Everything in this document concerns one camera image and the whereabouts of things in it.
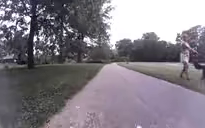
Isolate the grey asphalt path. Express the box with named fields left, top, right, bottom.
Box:
left=39, top=62, right=205, bottom=128

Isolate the leafy tree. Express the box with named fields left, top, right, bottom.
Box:
left=56, top=0, right=115, bottom=64

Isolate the large dark-trunked tree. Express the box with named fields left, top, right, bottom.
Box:
left=0, top=0, right=71, bottom=70

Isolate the open grass lawn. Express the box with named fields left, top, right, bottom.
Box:
left=117, top=61, right=205, bottom=98

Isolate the person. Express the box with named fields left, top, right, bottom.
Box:
left=179, top=32, right=200, bottom=81

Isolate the wood of dark trees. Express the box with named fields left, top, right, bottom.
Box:
left=114, top=24, right=205, bottom=64

